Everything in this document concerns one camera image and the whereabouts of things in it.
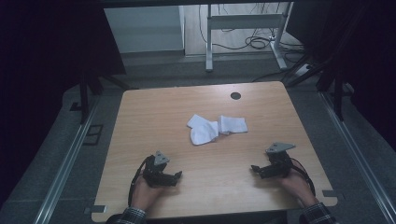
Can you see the black round table grommet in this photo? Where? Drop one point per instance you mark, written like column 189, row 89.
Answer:
column 235, row 95

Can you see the aluminium floor rail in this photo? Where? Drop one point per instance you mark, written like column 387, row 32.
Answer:
column 67, row 168
column 355, row 149

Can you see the person's left hand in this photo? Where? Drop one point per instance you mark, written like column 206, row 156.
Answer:
column 146, row 194

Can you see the grey metal table bracket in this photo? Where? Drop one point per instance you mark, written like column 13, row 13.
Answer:
column 333, row 194
column 96, row 209

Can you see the person's dark clothing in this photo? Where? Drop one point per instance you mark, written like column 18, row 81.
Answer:
column 199, row 219

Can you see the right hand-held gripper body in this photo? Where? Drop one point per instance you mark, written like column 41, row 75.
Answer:
column 280, row 165

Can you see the black metal stand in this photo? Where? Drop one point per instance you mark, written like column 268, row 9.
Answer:
column 337, row 99
column 84, row 99

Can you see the white metal desk frame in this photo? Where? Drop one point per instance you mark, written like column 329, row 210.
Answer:
column 243, row 21

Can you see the person's right hand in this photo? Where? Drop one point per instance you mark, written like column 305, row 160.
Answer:
column 295, row 186

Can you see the white sock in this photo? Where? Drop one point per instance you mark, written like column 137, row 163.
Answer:
column 233, row 124
column 202, row 132

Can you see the white power strip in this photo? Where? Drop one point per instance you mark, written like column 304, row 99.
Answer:
column 303, row 69

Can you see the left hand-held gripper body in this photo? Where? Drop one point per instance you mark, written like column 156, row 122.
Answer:
column 155, row 172

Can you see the white panel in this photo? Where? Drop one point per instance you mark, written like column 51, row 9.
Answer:
column 143, row 29

